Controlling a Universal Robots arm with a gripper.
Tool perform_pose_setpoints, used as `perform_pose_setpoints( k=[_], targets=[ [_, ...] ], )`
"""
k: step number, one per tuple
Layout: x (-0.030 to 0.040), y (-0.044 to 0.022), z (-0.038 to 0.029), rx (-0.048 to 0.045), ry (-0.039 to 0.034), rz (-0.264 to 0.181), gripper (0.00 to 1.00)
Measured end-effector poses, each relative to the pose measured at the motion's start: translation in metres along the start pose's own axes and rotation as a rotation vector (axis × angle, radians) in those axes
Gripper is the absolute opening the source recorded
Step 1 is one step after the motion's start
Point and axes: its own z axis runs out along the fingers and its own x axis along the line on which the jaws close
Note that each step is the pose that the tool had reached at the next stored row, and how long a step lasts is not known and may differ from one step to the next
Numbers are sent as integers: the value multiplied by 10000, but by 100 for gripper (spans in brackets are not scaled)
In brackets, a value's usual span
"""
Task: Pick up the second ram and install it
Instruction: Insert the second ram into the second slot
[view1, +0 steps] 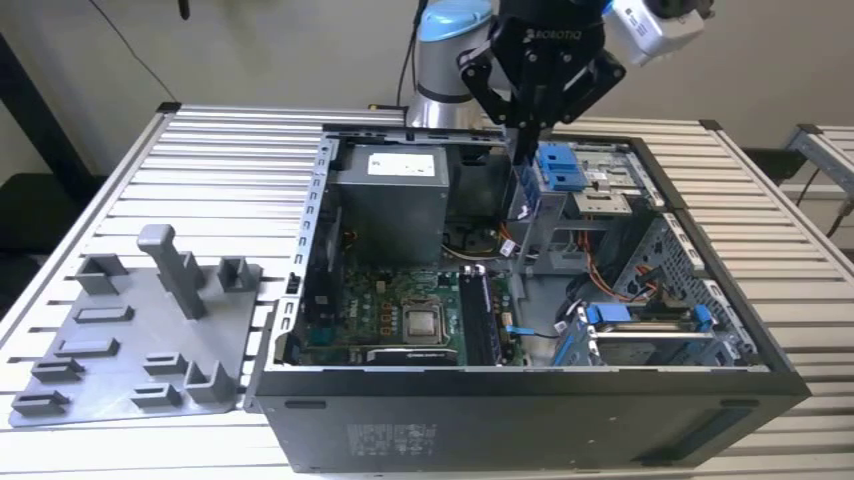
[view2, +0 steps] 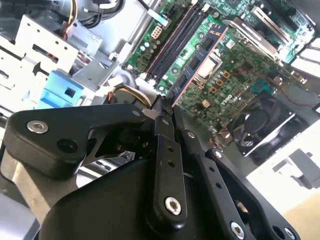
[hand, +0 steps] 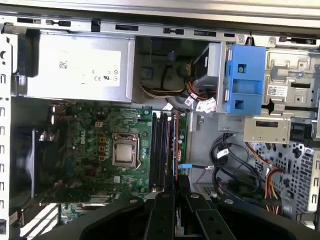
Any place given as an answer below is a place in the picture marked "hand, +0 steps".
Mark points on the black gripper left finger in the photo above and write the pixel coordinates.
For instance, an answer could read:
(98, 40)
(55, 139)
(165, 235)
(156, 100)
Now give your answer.
(160, 220)

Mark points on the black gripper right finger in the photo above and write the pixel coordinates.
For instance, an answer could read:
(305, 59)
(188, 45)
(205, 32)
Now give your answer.
(212, 222)

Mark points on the RAM stick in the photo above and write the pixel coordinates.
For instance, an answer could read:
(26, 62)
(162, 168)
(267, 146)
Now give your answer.
(175, 145)

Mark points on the black RAM slot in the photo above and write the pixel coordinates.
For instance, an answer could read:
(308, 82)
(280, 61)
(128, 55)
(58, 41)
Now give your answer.
(160, 150)
(154, 150)

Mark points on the silver CPU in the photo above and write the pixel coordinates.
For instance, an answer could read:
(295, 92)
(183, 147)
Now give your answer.
(124, 153)

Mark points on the metal CPU socket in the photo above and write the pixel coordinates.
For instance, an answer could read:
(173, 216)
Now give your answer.
(125, 136)

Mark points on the green motherboard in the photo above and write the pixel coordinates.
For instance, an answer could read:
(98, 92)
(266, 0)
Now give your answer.
(120, 117)

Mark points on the black case fan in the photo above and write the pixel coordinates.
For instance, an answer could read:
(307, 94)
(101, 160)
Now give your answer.
(42, 160)

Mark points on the grey metal drive cage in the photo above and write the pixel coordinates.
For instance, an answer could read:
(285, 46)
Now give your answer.
(287, 72)

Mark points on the grey power supply unit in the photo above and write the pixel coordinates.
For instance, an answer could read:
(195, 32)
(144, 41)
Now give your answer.
(75, 67)

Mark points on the black PC case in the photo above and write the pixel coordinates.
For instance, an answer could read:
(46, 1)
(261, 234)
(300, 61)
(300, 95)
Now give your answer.
(150, 26)

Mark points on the blue plastic drive bracket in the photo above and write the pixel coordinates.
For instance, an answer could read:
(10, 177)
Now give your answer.
(247, 85)

